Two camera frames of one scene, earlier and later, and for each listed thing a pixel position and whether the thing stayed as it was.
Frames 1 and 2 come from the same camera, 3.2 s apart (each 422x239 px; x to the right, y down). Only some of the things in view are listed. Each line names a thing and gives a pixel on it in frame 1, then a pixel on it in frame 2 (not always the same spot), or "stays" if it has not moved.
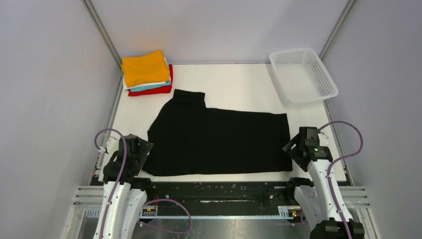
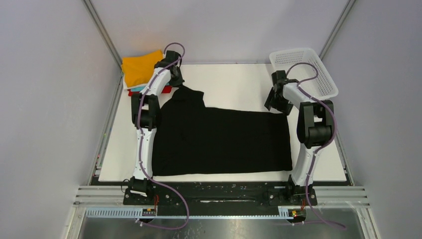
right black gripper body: x=293 y=149 to x=275 y=101
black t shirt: x=188 y=139 stays
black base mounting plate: x=221 y=197 stays
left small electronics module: x=148 y=213 stays
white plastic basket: x=303 y=75 stays
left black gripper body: x=144 y=149 to x=176 y=80
